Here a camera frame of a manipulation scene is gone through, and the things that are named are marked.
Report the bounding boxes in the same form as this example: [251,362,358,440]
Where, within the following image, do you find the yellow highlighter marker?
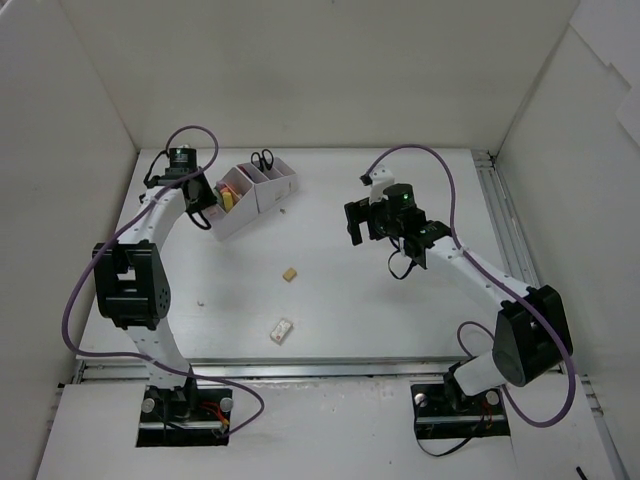
[220,188,235,213]

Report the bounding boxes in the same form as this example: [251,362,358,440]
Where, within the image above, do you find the red gel pen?
[237,165,254,182]

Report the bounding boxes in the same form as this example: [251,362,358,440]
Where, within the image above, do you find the black handled scissors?
[250,148,275,173]

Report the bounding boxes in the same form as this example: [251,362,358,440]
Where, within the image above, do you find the tan eraser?
[283,268,297,282]

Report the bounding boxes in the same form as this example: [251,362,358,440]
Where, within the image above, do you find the pink white stapler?
[206,205,225,218]

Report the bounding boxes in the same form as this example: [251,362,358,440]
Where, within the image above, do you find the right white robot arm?
[344,183,572,412]

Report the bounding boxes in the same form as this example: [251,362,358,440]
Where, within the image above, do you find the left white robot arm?
[93,146,217,420]

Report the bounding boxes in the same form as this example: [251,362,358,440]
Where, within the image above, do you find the white pink desk organizer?
[205,157,299,241]

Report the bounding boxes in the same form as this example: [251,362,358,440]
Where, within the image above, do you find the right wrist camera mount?
[360,164,395,204]

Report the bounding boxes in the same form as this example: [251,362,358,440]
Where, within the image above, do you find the aluminium rail frame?
[74,149,601,416]

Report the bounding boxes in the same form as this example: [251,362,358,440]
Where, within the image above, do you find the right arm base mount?
[410,383,511,440]

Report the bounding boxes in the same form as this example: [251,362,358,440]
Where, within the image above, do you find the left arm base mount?
[136,384,234,448]

